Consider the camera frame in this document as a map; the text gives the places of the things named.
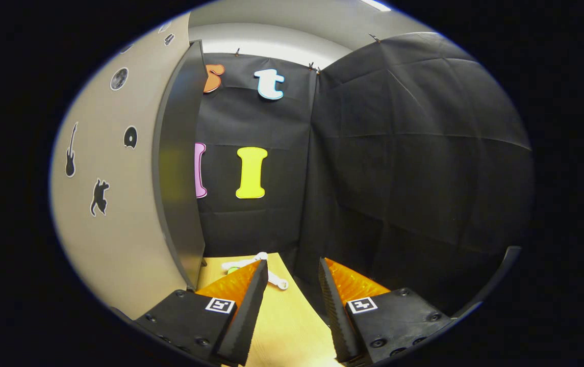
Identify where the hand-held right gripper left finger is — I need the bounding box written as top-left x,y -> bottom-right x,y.
134,259 -> 269,366

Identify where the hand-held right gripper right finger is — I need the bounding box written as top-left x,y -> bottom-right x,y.
318,257 -> 453,365

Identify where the beige cabinet door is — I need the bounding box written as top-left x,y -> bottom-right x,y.
49,13 -> 208,322

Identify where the black backdrop cloth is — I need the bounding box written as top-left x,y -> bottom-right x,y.
195,32 -> 535,317

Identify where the white strap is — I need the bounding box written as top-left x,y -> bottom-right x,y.
221,252 -> 289,290

